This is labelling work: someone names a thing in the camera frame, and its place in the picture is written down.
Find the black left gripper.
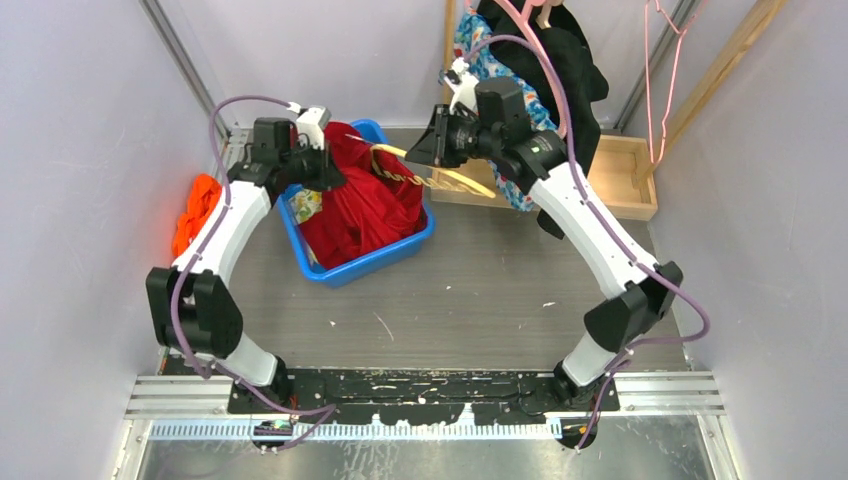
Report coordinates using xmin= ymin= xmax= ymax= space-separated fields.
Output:
xmin=281 ymin=139 xmax=346 ymax=194

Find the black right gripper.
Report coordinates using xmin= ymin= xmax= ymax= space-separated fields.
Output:
xmin=407 ymin=103 xmax=502 ymax=168

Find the lemon print skirt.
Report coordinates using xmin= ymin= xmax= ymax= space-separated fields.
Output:
xmin=289 ymin=189 xmax=323 ymax=224

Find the wooden hanger with metal hook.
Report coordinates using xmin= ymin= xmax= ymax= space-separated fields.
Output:
xmin=344 ymin=134 xmax=498 ymax=200

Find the red pleated skirt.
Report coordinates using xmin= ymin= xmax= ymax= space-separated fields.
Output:
xmin=296 ymin=122 xmax=428 ymax=270

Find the pink plastic hanger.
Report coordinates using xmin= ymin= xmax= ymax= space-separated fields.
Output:
xmin=463 ymin=0 xmax=572 ymax=140

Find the black garment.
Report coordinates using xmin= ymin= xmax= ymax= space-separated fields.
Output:
xmin=475 ymin=0 xmax=611 ymax=241

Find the pink wire hanger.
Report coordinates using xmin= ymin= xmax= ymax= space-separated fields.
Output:
xmin=643 ymin=1 xmax=703 ymax=167

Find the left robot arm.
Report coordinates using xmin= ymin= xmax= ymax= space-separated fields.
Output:
xmin=146 ymin=107 xmax=345 ymax=413

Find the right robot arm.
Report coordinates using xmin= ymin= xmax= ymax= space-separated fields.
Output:
xmin=406 ymin=73 xmax=683 ymax=411

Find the orange cloth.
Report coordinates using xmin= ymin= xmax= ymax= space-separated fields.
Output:
xmin=171 ymin=174 xmax=223 ymax=258

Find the blue plastic bin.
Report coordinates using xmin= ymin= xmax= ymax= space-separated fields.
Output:
xmin=277 ymin=120 xmax=435 ymax=287

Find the wooden rack base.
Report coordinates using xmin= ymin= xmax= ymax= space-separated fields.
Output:
xmin=430 ymin=135 xmax=658 ymax=221

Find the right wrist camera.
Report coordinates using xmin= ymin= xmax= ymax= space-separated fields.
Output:
xmin=442 ymin=57 xmax=479 ymax=114

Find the wooden rack post left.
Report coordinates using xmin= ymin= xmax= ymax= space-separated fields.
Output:
xmin=440 ymin=0 xmax=457 ymax=103

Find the wooden rack post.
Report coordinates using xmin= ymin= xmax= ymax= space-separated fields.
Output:
xmin=632 ymin=1 xmax=786 ymax=186
xmin=440 ymin=0 xmax=457 ymax=103

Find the aluminium frame rail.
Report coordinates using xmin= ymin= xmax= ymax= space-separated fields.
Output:
xmin=139 ymin=0 xmax=216 ymax=116

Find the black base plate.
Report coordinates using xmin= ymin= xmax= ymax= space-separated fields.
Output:
xmin=227 ymin=367 xmax=621 ymax=428

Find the wooden rack post right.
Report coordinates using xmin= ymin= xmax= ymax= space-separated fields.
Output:
xmin=632 ymin=1 xmax=786 ymax=186

